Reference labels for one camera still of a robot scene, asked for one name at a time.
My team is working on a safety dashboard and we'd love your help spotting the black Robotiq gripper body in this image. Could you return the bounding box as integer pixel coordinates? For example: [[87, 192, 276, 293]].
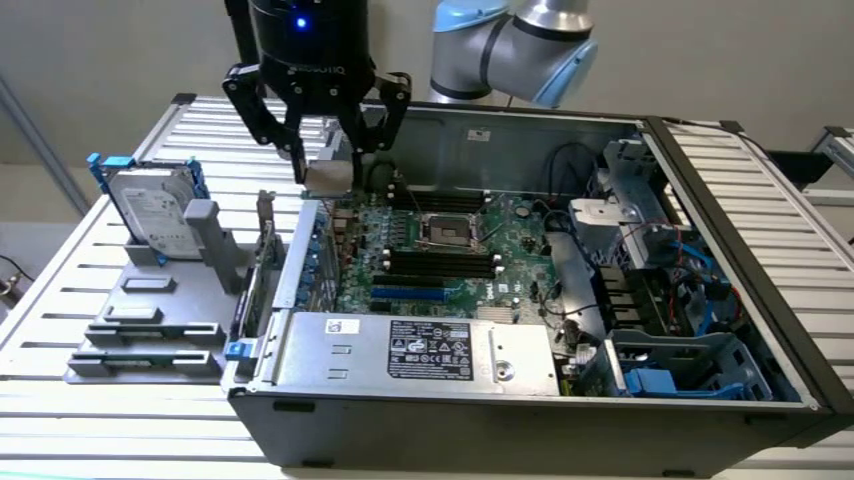
[[247, 0, 377, 120]]

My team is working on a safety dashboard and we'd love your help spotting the silver power supply unit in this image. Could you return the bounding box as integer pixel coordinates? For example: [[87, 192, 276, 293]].
[[255, 311, 560, 398]]

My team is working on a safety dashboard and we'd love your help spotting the blue expansion slot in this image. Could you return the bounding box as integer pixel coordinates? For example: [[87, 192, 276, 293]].
[[369, 285, 448, 302]]

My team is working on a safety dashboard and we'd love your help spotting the graphics card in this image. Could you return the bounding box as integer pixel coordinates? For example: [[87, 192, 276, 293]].
[[237, 188, 289, 337]]

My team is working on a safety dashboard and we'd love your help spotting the black RAM slot bank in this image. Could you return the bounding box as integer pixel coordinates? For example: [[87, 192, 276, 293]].
[[384, 248, 500, 279], [388, 188, 487, 215]]

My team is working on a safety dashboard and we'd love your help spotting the red wire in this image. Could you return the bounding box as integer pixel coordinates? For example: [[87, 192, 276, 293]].
[[612, 222, 695, 274]]

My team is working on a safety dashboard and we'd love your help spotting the green motherboard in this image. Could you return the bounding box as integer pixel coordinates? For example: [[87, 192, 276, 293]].
[[328, 188, 570, 342]]

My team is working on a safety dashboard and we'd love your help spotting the metal drive cage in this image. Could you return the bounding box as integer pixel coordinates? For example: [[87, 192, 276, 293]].
[[566, 138, 676, 254]]

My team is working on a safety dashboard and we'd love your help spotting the aluminium frame profile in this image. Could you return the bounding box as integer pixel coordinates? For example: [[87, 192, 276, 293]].
[[798, 126, 854, 207]]

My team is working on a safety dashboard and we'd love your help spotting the CPU socket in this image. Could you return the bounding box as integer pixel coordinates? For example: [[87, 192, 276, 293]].
[[415, 212, 487, 251]]

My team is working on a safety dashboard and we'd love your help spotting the black open PC case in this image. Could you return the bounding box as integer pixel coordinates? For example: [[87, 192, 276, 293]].
[[219, 101, 854, 470]]

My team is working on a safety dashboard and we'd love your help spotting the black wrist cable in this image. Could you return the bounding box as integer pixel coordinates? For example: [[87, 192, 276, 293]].
[[221, 0, 260, 67]]

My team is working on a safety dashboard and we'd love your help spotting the grey parts rack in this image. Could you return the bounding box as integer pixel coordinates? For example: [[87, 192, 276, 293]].
[[61, 198, 269, 385]]

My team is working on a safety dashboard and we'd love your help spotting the black looped wire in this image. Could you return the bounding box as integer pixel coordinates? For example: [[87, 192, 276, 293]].
[[544, 143, 600, 202]]

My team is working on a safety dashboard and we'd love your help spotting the black cable with plug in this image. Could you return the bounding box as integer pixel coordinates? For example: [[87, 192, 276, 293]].
[[0, 253, 36, 304]]

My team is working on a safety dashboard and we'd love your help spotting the black expansion slot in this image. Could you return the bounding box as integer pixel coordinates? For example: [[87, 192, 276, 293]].
[[369, 273, 445, 289]]

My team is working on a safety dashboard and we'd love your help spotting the hard disk in blue carrier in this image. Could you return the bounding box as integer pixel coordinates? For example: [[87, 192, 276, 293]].
[[85, 154, 212, 266]]

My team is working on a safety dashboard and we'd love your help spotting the black cable on table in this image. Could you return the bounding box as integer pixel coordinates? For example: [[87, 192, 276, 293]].
[[659, 116, 783, 167]]

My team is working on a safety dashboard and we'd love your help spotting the blue data wire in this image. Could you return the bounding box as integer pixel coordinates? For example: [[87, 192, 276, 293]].
[[670, 238, 743, 342]]

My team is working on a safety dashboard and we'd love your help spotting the grey disk bay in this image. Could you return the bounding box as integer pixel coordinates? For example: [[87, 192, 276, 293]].
[[598, 327, 776, 402]]

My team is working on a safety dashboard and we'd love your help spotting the silver chipset heat sink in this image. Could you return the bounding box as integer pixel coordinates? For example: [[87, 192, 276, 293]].
[[475, 306, 523, 324]]

